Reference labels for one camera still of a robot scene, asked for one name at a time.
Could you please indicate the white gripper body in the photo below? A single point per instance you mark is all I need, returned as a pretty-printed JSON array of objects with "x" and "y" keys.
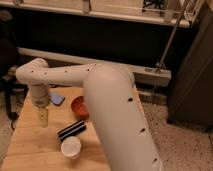
[{"x": 39, "y": 95}]

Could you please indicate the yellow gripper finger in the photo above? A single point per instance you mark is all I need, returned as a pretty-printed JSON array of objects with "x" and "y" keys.
[{"x": 43, "y": 117}]

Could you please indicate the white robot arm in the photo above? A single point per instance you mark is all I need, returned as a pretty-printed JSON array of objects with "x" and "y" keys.
[{"x": 108, "y": 90}]

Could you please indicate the white ceramic cup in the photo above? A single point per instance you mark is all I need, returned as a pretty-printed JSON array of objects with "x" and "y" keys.
[{"x": 71, "y": 147}]

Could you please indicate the blue object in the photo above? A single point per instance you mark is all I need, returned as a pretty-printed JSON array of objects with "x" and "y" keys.
[{"x": 57, "y": 99}]

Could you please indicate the black office chair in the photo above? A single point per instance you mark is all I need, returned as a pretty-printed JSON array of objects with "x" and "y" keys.
[{"x": 9, "y": 56}]

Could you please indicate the red bowl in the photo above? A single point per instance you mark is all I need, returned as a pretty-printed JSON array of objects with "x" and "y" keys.
[{"x": 79, "y": 109}]

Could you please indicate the black striped rectangular block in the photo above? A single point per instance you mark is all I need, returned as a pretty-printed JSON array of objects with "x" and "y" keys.
[{"x": 71, "y": 130}]

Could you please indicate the metal pole stand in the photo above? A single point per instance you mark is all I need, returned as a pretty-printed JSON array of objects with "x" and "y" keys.
[{"x": 159, "y": 65}]

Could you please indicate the dark cabinet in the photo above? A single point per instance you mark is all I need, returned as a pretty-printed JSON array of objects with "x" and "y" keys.
[{"x": 190, "y": 97}]

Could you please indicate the wooden shelf ledge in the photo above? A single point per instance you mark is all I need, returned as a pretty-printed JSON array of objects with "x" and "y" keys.
[{"x": 161, "y": 12}]

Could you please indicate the white baseboard rail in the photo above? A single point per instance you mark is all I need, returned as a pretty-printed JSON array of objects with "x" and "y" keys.
[{"x": 143, "y": 74}]

